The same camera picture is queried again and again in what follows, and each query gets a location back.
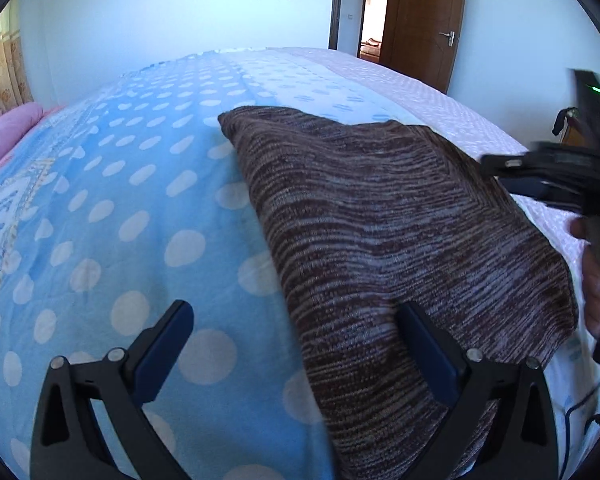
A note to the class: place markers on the pink pillow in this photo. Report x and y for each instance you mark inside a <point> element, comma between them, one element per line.
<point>7,130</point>

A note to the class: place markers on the dark door frame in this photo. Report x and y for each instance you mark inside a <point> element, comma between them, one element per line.
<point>336,5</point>

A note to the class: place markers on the beige floral curtain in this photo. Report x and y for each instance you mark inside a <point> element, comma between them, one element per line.
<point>5,60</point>

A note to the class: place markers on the wooden cabinet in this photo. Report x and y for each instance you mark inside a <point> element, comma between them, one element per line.
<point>572,130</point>

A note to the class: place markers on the person's right hand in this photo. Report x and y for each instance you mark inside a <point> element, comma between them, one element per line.
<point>596,290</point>

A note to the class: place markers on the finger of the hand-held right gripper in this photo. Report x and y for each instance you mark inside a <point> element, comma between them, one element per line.
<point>525,175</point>

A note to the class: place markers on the blue polka dot quilt cover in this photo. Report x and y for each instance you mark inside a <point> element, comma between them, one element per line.
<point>130,185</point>

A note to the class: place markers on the brown knitted sweater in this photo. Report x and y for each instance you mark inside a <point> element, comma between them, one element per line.
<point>380,220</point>

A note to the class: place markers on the brown wooden door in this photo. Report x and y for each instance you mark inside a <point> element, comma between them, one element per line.
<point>420,35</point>

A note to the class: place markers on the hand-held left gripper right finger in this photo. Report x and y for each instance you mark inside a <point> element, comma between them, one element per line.
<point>427,355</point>

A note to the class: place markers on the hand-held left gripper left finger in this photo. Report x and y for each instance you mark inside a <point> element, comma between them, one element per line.
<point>165,350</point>

